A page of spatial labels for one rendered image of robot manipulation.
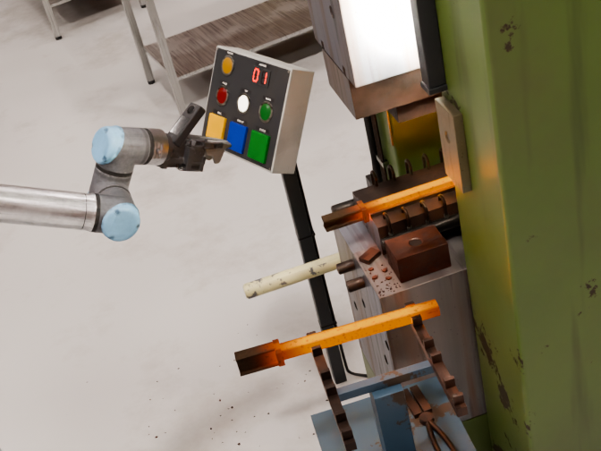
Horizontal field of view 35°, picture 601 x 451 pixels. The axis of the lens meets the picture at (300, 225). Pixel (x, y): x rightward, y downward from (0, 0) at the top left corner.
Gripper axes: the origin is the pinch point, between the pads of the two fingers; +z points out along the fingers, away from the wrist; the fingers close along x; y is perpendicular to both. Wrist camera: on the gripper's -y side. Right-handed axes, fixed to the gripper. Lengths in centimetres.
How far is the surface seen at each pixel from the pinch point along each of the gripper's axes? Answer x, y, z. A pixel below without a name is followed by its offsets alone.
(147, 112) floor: -255, 43, 138
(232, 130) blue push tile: -11.7, -0.8, 10.2
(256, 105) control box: -4.6, -9.5, 11.0
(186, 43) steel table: -262, 4, 161
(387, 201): 50, 1, 11
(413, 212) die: 56, 1, 13
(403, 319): 78, 17, -8
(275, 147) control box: 6.6, -0.8, 11.1
